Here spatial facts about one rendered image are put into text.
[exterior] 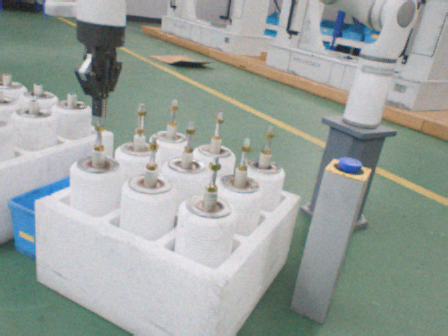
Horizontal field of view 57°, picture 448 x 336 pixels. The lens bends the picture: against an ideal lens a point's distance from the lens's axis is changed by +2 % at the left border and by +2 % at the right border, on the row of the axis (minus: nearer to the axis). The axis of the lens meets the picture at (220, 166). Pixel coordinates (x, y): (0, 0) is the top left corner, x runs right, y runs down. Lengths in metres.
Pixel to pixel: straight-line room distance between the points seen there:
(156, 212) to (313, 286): 0.35
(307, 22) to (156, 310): 3.16
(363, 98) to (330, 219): 0.45
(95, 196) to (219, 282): 0.28
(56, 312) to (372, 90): 0.88
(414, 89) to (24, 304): 2.43
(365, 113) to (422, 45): 1.76
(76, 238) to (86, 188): 0.09
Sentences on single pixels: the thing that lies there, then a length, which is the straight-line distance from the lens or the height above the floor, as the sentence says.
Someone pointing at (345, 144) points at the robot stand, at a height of 0.25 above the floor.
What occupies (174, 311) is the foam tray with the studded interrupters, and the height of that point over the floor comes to 0.09.
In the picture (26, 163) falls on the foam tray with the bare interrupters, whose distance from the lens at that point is 1.00.
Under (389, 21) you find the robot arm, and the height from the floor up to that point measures 0.56.
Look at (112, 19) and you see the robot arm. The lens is 0.69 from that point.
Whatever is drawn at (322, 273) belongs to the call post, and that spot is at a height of 0.11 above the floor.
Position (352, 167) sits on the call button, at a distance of 0.75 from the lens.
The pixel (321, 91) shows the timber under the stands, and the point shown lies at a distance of 3.15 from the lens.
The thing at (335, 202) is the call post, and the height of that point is 0.26.
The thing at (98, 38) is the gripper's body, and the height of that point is 0.48.
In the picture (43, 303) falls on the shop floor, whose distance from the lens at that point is 0.87.
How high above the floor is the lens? 0.56
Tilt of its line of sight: 22 degrees down
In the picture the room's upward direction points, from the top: 9 degrees clockwise
